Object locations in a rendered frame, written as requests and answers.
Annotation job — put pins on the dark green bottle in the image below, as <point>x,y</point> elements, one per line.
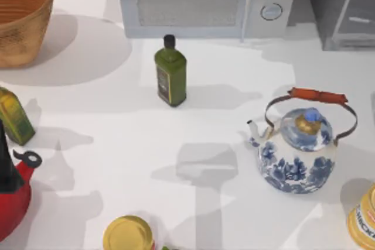
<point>171,77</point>

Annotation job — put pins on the pale microwave oven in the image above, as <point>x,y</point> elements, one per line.
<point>202,1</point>

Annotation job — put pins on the blue and white kettle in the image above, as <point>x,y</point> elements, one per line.
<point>296,156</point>

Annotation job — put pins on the microwave knob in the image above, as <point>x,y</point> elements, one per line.
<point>271,11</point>

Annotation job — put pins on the yellow lidded jar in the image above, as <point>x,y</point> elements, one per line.
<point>129,234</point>

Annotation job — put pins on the green and yellow bottle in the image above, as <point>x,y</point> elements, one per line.
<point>13,115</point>

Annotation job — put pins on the woven brown basket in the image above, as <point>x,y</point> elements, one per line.
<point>20,18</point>

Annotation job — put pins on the red kettle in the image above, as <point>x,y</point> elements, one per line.
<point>14,203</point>

